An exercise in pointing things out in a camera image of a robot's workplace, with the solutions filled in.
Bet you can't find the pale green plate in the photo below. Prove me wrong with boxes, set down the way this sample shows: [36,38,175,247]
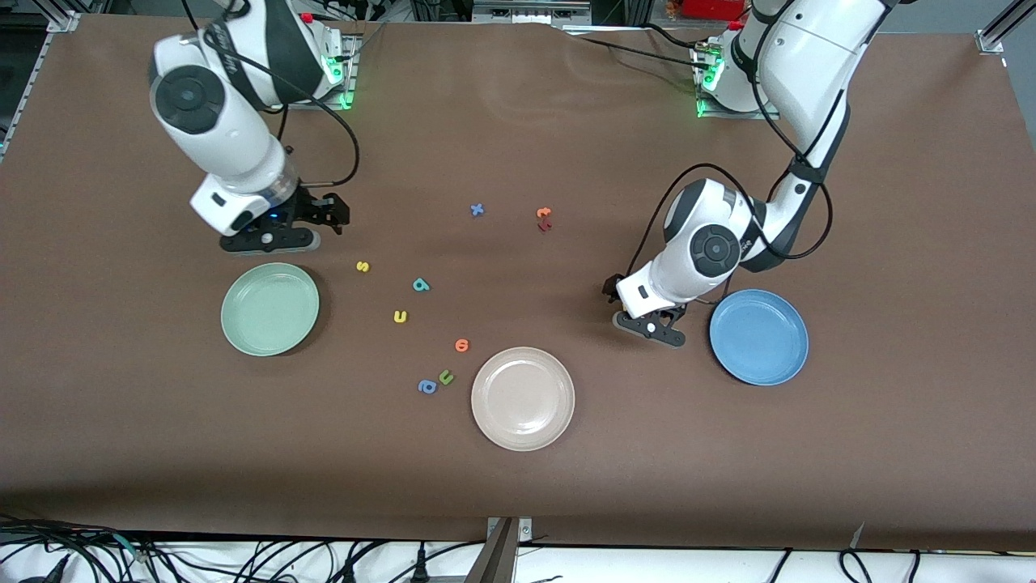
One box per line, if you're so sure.
[220,262,321,358]

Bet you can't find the blue plate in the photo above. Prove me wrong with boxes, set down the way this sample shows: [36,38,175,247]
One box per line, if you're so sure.
[709,289,809,387]

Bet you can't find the pale beige plate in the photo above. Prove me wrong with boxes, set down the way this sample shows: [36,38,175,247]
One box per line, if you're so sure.
[470,347,576,452]

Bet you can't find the brown table mat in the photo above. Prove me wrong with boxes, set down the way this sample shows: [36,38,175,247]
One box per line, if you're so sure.
[0,14,1036,553]

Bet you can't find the grey power strip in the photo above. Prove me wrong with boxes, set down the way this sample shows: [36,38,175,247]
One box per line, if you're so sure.
[473,0,592,25]

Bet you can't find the red box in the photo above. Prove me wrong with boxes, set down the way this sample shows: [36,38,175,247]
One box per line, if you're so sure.
[684,0,749,20]

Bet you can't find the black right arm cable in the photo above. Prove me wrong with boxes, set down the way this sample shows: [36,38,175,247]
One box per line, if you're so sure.
[182,0,360,189]

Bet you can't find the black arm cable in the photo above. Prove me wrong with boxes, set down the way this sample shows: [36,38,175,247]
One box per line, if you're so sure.
[182,0,360,189]
[623,77,834,280]

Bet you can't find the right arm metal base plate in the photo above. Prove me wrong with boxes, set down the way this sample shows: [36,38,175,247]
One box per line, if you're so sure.
[283,23,359,111]

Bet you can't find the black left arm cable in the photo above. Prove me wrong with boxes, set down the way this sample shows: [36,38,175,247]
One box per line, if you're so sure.
[623,77,834,280]

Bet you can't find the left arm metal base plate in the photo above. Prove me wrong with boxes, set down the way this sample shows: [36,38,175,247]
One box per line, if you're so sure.
[692,36,782,121]

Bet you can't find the black cable on mat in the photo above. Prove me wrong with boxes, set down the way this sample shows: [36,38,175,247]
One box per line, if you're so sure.
[558,24,709,74]

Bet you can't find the aluminium profile post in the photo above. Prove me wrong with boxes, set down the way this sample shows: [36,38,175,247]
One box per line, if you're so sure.
[465,518,519,583]

